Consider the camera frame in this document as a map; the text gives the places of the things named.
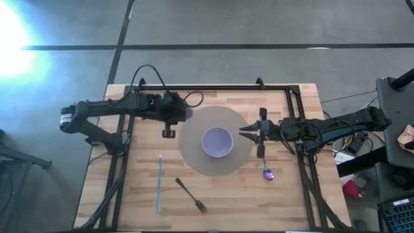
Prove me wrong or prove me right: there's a black cable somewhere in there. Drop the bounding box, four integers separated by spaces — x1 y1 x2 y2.
124 64 205 109

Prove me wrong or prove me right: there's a black aluminium table frame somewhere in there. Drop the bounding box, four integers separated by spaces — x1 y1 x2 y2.
73 77 352 232

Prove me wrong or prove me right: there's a dark metal fork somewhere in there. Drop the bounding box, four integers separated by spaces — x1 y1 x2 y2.
175 177 209 215

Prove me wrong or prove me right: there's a grey cart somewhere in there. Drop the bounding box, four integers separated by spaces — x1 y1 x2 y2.
375 76 414 170

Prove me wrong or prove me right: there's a red bag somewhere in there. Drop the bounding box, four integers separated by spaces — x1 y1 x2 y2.
342 179 362 199

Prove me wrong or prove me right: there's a black tripod stand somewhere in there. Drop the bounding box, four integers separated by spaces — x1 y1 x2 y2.
0 128 53 182

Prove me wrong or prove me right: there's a light blue straw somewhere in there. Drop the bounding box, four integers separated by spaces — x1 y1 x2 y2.
155 154 164 215

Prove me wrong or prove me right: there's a black backlit keyboard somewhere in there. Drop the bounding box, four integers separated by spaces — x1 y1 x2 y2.
376 196 414 233

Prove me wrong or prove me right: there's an iridescent purple spoon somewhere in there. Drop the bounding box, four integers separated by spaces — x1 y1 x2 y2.
262 157 276 182

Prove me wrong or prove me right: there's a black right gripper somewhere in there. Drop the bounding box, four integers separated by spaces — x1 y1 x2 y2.
239 107 283 159

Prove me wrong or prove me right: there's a brown paper bag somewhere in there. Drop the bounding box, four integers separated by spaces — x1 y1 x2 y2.
397 124 414 150

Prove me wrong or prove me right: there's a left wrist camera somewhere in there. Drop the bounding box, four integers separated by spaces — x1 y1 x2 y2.
161 122 177 139

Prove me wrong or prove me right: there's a black power supply box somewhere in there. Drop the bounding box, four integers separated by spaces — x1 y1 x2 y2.
348 131 370 155

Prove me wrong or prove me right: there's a round beige placemat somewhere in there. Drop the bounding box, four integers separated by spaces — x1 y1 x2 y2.
178 105 256 177

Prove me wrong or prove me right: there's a grey floor cable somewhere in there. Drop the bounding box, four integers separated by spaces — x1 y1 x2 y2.
320 89 378 104

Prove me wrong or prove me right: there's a pale lavender bowl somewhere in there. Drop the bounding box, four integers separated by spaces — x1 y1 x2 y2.
201 126 235 159

